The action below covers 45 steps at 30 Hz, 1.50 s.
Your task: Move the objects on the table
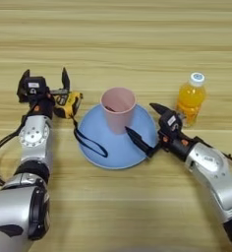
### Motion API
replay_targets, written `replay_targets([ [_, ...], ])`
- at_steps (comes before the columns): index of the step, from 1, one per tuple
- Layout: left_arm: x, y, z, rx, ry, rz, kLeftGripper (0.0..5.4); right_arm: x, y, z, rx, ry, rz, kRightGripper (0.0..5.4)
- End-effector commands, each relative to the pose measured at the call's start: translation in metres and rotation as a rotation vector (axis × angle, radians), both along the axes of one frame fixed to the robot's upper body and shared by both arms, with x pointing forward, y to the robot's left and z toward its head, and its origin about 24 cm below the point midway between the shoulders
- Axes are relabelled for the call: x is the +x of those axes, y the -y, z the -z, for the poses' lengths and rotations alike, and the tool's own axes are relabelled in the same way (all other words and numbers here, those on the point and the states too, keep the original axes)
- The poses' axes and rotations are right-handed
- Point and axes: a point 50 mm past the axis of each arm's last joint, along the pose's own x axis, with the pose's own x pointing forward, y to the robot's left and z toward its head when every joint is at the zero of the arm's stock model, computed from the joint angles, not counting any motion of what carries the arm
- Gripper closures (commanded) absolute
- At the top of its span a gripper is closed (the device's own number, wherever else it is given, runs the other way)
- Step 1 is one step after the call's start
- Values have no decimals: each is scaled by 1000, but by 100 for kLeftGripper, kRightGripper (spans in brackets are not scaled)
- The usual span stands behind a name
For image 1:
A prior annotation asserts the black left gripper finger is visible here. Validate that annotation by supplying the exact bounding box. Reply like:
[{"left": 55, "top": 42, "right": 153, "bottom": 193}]
[
  {"left": 17, "top": 69, "right": 31, "bottom": 103},
  {"left": 61, "top": 67, "right": 71, "bottom": 91}
]

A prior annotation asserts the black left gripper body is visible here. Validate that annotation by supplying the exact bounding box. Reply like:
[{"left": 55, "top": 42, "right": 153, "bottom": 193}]
[{"left": 29, "top": 88, "right": 70, "bottom": 119}]

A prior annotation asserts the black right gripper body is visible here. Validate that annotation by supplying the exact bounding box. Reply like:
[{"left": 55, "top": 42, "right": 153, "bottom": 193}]
[{"left": 146, "top": 131, "right": 201, "bottom": 161}]

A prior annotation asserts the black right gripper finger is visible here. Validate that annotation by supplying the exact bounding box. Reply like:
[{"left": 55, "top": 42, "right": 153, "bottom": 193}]
[
  {"left": 125, "top": 127, "right": 155, "bottom": 156},
  {"left": 148, "top": 102, "right": 171, "bottom": 116}
]

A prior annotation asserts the blue round plate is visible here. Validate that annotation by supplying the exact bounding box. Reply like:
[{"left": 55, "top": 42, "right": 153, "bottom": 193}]
[{"left": 77, "top": 102, "right": 158, "bottom": 170}]

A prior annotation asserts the orange juice bottle white cap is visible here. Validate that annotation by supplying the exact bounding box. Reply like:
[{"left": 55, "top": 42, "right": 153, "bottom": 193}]
[{"left": 175, "top": 72, "right": 207, "bottom": 129}]

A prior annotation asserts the pink plastic cup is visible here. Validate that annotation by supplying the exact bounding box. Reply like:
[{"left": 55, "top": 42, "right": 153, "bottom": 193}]
[{"left": 99, "top": 87, "right": 137, "bottom": 136}]

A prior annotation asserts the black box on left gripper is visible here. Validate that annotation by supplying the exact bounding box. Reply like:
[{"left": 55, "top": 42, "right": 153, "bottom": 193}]
[{"left": 23, "top": 76, "right": 47, "bottom": 96}]

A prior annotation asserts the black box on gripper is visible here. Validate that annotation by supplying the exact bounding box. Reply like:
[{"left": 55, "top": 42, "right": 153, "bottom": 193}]
[
  {"left": 23, "top": 76, "right": 47, "bottom": 96},
  {"left": 158, "top": 109, "right": 184, "bottom": 134}
]

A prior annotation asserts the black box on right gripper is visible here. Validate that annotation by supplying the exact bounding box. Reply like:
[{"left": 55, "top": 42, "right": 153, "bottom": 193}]
[{"left": 158, "top": 109, "right": 184, "bottom": 134}]

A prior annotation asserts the yellow tape measure with strap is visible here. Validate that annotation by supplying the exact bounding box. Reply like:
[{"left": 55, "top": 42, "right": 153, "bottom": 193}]
[{"left": 52, "top": 92, "right": 109, "bottom": 159}]

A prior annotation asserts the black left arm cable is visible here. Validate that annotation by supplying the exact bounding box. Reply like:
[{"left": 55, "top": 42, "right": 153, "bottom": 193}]
[{"left": 0, "top": 111, "right": 33, "bottom": 187}]

